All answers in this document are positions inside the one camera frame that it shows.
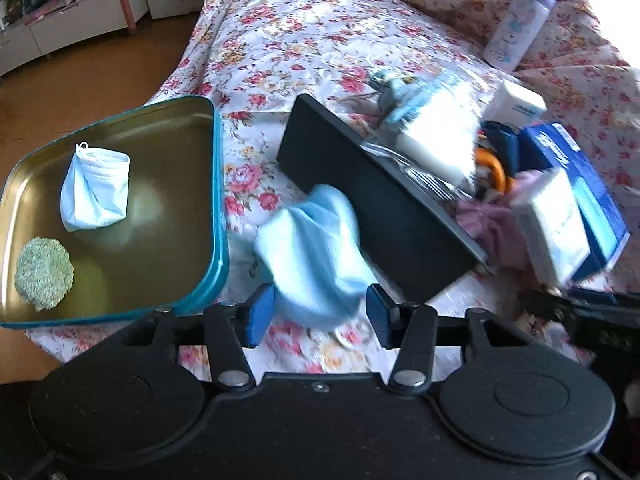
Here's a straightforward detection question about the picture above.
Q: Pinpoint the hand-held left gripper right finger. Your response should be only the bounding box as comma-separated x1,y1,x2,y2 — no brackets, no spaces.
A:
365,284,532,394

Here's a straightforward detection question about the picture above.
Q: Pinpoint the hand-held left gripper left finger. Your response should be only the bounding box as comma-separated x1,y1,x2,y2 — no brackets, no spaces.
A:
120,284,277,391

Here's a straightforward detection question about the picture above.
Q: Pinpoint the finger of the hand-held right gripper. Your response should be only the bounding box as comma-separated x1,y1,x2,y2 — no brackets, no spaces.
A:
520,290,581,318

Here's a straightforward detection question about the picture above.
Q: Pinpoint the blue face mask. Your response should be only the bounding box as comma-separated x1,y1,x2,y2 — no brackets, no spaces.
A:
254,184,381,332

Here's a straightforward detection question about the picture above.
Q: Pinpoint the pink glove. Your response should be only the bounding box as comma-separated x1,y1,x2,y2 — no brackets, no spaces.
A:
456,170,541,268

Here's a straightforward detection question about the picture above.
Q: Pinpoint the teal metal tin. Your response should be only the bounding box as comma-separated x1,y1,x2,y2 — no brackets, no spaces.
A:
0,95,231,330

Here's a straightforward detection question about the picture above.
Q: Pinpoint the clear bag of sponge brushes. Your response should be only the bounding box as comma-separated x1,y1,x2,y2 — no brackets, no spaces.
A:
362,67,483,201

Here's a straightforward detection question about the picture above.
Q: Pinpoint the pale face mask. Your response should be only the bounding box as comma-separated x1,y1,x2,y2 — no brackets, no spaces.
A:
60,142,131,233

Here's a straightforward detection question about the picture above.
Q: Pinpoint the green round scrubbing pad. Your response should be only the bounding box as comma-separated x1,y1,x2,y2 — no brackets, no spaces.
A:
14,237,76,312

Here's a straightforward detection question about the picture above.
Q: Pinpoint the white tissue pack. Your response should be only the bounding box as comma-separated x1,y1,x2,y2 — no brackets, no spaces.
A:
510,167,592,285

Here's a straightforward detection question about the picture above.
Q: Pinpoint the black rectangular tray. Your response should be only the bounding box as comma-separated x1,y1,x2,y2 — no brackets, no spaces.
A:
276,93,488,302

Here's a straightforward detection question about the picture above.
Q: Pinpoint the blue box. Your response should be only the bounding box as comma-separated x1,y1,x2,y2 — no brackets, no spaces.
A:
518,122,631,282

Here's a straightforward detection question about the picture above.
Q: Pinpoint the white carton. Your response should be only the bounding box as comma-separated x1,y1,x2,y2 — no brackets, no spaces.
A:
482,80,548,126

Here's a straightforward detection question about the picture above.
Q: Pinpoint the floral bed sheet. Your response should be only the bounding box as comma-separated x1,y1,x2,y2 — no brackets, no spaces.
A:
25,0,640,376

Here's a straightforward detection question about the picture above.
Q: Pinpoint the lavender water bottle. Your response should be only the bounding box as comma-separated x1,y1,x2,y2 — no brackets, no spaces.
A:
482,0,558,74

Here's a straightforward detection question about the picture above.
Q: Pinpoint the white low cabinet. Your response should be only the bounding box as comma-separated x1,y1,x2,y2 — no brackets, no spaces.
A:
0,0,151,78

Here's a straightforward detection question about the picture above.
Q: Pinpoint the orange ring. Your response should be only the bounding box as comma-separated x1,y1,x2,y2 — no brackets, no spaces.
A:
475,146,516,196

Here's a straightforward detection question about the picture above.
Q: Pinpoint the teal keychain toy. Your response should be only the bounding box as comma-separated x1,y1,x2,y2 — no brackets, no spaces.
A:
367,67,421,116

